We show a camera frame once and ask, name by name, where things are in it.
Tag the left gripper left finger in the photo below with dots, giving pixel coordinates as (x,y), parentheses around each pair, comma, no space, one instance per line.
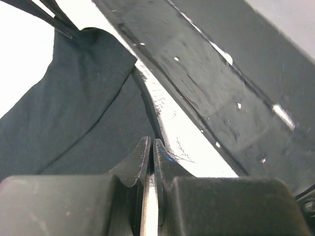
(131,176)

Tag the black t shirt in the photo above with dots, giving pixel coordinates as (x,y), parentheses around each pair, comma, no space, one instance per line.
(87,114)

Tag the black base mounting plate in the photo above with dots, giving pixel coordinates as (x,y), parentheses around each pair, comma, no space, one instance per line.
(235,74)

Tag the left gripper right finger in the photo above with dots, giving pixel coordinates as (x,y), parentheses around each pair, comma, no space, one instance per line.
(176,196)

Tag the floral table mat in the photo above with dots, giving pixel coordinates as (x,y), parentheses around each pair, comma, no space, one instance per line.
(79,205)

